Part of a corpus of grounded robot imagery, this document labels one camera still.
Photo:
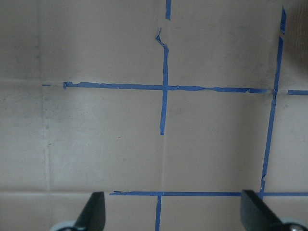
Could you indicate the wicker basket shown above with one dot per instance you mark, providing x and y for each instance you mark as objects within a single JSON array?
[{"x": 297, "y": 34}]

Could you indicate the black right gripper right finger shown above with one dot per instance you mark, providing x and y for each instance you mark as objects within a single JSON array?
[{"x": 256, "y": 215}]

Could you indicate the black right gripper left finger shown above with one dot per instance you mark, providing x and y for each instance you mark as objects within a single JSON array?
[{"x": 93, "y": 215}]

